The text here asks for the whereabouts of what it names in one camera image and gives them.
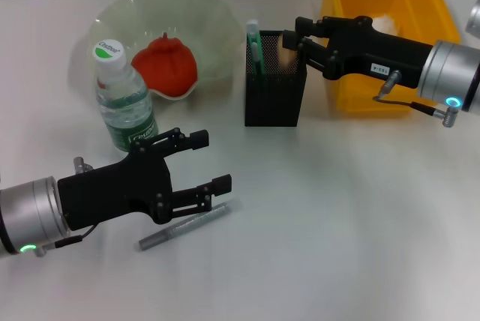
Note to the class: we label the clear water bottle green label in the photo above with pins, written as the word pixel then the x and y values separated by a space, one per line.
pixel 127 111

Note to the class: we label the pale green wavy glass plate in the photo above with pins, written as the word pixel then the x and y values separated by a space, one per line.
pixel 180 9

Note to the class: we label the beige eraser with barcode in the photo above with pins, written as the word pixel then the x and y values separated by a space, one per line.
pixel 287 56

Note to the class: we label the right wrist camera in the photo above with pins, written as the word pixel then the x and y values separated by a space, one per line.
pixel 474 17

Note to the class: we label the grey glitter pen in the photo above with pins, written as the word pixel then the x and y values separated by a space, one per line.
pixel 187 223

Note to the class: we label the mint green utility knife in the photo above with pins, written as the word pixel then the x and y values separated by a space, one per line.
pixel 255 51

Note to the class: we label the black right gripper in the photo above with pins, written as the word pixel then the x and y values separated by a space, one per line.
pixel 375 54

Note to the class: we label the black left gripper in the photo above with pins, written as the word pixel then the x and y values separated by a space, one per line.
pixel 112 193

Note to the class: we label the white paper ball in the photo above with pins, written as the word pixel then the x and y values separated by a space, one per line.
pixel 388 24

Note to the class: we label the red-orange fruit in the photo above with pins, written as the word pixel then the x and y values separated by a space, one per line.
pixel 168 66

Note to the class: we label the yellow plastic bin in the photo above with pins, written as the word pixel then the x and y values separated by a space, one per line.
pixel 345 88

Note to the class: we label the black mesh pen holder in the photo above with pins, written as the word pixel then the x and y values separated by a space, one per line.
pixel 275 103

